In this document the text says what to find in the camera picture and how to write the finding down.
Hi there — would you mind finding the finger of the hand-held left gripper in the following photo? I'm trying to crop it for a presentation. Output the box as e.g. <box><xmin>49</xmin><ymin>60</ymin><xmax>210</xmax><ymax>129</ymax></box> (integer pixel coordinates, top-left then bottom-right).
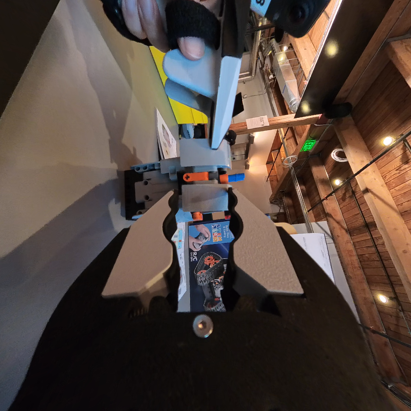
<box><xmin>210</xmin><ymin>56</ymin><xmax>243</xmax><ymax>150</ymax></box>

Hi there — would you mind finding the grey building block robot model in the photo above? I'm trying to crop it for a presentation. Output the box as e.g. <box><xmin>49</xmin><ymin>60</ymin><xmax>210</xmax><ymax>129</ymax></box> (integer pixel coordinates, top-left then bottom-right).
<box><xmin>124</xmin><ymin>136</ymin><xmax>246</xmax><ymax>223</ymax></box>

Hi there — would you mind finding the yellow plastic bin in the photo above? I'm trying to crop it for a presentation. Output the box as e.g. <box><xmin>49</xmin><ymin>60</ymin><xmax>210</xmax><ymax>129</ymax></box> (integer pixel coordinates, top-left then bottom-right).
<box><xmin>149</xmin><ymin>46</ymin><xmax>209</xmax><ymax>125</ymax></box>

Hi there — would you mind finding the person's left hand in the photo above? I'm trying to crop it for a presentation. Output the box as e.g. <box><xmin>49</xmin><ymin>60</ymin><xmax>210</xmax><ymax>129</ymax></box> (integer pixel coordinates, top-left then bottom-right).
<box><xmin>121</xmin><ymin>0</ymin><xmax>225</xmax><ymax>61</ymax></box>

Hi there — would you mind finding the wooden beam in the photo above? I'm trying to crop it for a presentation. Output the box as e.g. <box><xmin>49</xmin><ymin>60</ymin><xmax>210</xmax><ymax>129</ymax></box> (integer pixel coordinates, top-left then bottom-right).
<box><xmin>229</xmin><ymin>114</ymin><xmax>322</xmax><ymax>135</ymax></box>

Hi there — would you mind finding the white paper sign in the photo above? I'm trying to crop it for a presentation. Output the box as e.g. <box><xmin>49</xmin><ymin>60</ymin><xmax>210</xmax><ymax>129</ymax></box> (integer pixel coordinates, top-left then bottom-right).
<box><xmin>246</xmin><ymin>115</ymin><xmax>269</xmax><ymax>130</ymax></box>

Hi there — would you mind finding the black round fixture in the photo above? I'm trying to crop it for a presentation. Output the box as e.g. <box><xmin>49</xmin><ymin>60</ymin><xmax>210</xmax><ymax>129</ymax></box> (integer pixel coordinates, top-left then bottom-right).
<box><xmin>324</xmin><ymin>102</ymin><xmax>353</xmax><ymax>119</ymax></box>

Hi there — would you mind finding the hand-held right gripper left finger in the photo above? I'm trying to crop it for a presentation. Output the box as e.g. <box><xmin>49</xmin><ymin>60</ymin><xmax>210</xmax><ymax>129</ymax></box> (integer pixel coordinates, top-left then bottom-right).
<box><xmin>101</xmin><ymin>189</ymin><xmax>180</xmax><ymax>311</ymax></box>

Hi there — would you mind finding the sticker sheet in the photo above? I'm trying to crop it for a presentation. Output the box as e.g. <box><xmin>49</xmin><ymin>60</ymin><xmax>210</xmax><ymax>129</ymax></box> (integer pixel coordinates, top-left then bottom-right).
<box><xmin>155</xmin><ymin>108</ymin><xmax>179</xmax><ymax>160</ymax></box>

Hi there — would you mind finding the blue robot kit box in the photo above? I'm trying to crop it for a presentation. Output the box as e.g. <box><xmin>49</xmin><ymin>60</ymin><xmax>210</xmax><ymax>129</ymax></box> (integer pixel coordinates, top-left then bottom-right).
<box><xmin>188</xmin><ymin>220</ymin><xmax>235</xmax><ymax>313</ymax></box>

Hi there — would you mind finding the white board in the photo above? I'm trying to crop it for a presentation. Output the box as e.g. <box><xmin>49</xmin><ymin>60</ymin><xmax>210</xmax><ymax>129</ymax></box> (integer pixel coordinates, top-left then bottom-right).
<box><xmin>290</xmin><ymin>222</ymin><xmax>336</xmax><ymax>284</ymax></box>

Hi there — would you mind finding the grey desk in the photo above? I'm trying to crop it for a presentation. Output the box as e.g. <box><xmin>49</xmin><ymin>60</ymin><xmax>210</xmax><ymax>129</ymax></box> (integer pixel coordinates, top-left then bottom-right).
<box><xmin>0</xmin><ymin>0</ymin><xmax>180</xmax><ymax>411</ymax></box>

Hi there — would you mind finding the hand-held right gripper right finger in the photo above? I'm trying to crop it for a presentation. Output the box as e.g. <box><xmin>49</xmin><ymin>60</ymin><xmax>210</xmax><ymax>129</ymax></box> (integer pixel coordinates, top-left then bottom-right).
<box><xmin>223</xmin><ymin>188</ymin><xmax>305</xmax><ymax>312</ymax></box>

